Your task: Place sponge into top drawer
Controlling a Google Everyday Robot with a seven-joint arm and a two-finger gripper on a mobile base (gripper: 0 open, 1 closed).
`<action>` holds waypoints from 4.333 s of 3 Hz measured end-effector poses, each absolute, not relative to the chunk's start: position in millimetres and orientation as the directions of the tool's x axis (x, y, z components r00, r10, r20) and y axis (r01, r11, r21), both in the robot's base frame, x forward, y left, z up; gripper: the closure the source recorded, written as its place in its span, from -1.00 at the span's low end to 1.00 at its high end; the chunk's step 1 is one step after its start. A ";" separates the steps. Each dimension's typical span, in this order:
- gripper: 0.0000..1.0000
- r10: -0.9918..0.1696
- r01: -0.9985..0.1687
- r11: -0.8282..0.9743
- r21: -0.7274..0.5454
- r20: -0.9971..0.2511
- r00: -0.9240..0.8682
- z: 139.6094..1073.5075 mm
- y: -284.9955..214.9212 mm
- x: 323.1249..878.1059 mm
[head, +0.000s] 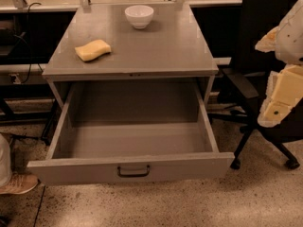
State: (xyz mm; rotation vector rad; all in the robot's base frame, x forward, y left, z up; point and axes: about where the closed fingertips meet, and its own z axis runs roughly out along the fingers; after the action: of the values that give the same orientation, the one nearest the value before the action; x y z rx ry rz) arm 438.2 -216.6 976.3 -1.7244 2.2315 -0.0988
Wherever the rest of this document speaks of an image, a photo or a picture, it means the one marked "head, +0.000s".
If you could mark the grey open top drawer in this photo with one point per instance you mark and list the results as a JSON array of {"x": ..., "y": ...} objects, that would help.
[{"x": 132, "y": 123}]

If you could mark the black drawer handle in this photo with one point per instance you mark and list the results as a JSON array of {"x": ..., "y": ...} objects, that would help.
[{"x": 142, "y": 172}]

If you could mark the yellow sponge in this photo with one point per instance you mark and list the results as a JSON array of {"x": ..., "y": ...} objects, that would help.
[{"x": 93, "y": 50}]

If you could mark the grey metal cabinet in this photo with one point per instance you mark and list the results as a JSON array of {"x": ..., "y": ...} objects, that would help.
[{"x": 171, "y": 46}]

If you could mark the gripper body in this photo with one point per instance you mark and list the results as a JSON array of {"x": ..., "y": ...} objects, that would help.
[{"x": 291, "y": 38}]

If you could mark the black office chair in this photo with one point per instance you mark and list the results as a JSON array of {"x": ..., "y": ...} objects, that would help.
[{"x": 245, "y": 80}]

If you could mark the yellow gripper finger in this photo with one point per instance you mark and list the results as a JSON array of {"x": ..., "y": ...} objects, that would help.
[
  {"x": 268, "y": 42},
  {"x": 284, "y": 91}
]

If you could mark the white ceramic bowl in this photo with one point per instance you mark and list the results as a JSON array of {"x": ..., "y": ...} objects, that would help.
[{"x": 139, "y": 16}]

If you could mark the white wall outlet box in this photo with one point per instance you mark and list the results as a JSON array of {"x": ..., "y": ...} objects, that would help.
[{"x": 15, "y": 79}]

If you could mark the tan sneaker shoe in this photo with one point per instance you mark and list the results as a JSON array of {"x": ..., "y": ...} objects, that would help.
[{"x": 19, "y": 184}]

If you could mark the white trouser leg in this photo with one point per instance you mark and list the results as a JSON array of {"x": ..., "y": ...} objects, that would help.
[{"x": 5, "y": 163}]

